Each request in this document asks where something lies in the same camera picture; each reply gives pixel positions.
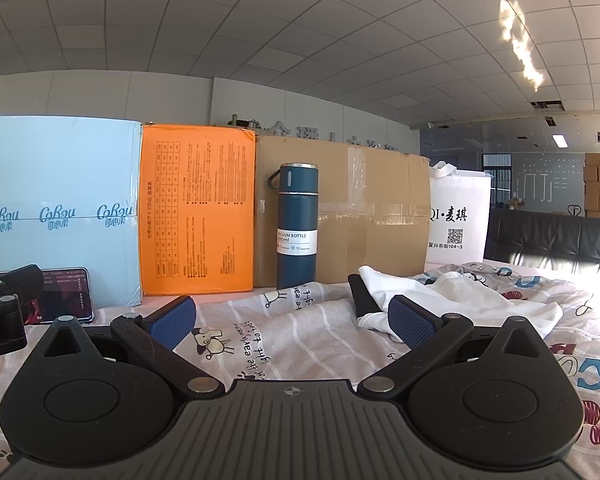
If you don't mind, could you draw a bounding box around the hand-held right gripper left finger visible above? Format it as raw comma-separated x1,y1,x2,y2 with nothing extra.
30,296,226,402

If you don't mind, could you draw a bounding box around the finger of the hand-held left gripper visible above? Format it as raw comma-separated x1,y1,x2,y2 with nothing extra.
0,264,45,307

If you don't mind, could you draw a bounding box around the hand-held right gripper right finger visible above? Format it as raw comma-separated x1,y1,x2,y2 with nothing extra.
356,296,563,403

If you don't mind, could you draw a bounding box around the white garment with black trim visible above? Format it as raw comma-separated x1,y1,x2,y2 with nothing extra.
348,265,564,344

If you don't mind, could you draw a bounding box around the smartphone with lit screen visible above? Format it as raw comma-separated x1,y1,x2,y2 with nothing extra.
0,267,95,325

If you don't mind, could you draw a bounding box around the cartoon printed bed sheet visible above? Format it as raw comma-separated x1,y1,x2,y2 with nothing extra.
0,260,600,480

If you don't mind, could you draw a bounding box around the orange printed carton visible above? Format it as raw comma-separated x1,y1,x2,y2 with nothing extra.
139,122,257,297

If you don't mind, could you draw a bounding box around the large light blue carton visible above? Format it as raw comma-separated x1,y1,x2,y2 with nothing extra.
0,116,145,311

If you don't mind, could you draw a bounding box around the white plastic container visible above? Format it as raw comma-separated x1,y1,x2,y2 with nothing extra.
425,160,492,266

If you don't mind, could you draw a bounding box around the brown cardboard box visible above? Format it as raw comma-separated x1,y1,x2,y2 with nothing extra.
252,132,431,289

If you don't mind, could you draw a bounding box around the dark blue vacuum bottle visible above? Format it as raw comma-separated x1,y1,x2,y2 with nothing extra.
267,162,317,291

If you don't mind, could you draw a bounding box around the black leather sofa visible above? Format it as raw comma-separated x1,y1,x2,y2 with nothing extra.
482,207,600,272

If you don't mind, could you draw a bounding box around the barred window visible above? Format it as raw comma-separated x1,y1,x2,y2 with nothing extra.
482,154,512,206

